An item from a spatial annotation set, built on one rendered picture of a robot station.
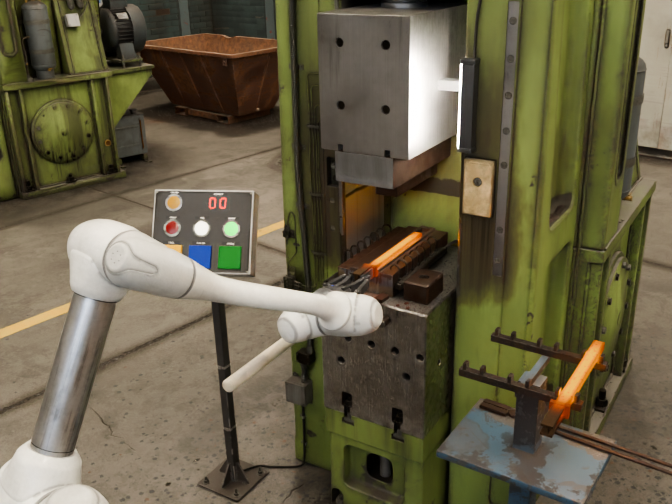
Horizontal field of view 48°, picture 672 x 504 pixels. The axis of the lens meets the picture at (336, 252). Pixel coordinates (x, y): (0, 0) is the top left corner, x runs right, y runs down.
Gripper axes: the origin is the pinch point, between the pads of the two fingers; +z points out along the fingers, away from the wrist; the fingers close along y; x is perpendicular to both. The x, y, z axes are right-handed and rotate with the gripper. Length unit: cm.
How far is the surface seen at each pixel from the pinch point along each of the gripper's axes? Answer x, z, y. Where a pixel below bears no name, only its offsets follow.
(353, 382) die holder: -39.3, -0.8, -3.8
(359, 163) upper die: 33.9, 5.1, -3.8
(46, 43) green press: 24, 228, -424
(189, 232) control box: 8, -13, -58
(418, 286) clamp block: -2.2, 5.1, 16.4
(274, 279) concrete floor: -99, 159, -156
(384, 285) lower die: -4.5, 5.1, 4.7
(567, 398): -5, -29, 72
